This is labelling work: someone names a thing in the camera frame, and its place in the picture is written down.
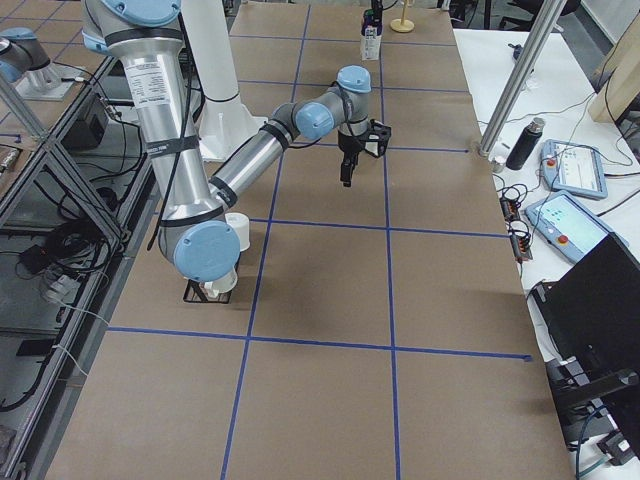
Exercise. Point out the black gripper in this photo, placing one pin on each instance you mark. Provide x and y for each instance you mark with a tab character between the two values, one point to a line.
349	148
375	6

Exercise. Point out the blue white milk carton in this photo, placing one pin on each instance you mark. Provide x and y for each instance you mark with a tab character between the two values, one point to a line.
370	38

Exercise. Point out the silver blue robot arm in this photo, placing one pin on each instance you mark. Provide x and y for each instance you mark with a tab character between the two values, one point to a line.
162	46

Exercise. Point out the white cup on rack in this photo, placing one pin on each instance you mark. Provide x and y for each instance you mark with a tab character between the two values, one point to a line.
241	225
215	289

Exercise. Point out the wooden mug tree stand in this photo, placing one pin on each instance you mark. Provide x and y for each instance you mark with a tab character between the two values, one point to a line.
403	24

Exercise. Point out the small silver cylinder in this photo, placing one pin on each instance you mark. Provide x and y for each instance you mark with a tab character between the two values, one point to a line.
498	164

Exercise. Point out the brown paper table cover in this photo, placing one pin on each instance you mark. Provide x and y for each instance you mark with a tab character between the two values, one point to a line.
377	331

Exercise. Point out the black water bottle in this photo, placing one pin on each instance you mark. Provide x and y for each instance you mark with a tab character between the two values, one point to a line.
525	144

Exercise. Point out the black power strip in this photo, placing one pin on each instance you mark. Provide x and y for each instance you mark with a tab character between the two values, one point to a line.
519	233

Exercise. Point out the near teach pendant tablet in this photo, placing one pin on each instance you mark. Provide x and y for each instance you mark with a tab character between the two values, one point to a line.
563	223

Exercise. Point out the teach pendant tablet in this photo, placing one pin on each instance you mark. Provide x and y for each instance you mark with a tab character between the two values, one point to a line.
575	168
563	223

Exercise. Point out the far teach pendant tablet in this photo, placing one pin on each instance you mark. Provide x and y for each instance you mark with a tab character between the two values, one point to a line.
575	168

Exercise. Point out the black laptop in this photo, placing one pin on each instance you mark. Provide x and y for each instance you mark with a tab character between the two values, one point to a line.
592	312

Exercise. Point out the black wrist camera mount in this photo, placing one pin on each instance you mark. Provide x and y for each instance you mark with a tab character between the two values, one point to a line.
377	138

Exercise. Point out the white camera mast base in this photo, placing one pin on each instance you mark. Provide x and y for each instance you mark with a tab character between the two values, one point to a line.
225	122

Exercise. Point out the aluminium frame post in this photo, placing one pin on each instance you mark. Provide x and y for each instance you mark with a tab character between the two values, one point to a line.
542	26

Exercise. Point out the black wire cup rack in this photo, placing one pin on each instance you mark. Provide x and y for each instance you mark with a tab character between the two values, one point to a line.
196	293

